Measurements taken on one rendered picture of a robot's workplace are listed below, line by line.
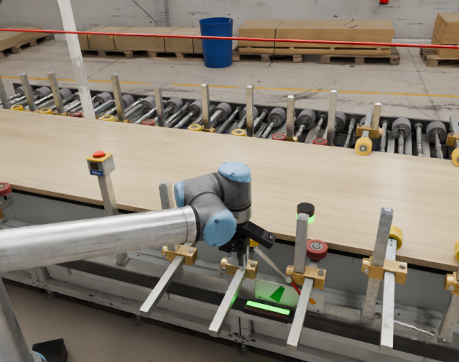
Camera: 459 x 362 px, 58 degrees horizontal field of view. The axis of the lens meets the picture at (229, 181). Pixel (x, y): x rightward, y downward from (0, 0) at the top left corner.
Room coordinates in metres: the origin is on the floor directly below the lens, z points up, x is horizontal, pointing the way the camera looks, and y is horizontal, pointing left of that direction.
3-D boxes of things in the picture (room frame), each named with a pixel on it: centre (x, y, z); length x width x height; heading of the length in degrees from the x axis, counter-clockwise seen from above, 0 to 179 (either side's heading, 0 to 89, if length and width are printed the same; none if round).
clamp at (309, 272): (1.10, -0.26, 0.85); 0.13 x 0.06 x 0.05; 69
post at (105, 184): (1.38, 0.48, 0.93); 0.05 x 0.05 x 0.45; 69
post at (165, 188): (1.29, 0.23, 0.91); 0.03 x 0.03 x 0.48; 69
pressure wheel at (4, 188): (1.73, 1.09, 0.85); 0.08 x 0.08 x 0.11
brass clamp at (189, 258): (1.28, 0.21, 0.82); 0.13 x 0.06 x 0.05; 69
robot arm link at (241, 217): (1.01, -0.02, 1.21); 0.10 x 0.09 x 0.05; 160
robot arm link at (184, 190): (0.95, 0.08, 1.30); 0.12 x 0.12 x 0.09; 22
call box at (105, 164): (1.38, 0.47, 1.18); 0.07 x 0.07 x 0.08; 69
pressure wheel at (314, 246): (1.19, -0.31, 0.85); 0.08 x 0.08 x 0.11
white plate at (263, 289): (1.09, -0.20, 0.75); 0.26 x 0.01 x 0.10; 69
